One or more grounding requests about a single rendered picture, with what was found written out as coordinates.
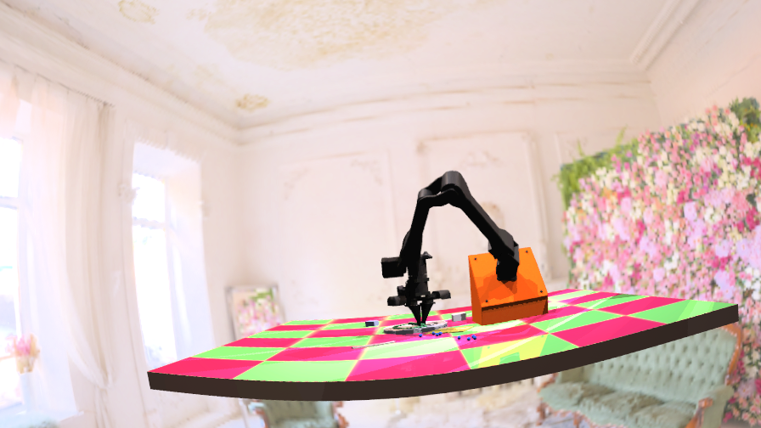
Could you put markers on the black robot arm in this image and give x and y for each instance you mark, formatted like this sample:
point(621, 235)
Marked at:
point(454, 190)

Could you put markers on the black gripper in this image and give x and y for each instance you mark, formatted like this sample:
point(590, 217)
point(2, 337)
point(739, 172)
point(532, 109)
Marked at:
point(418, 287)

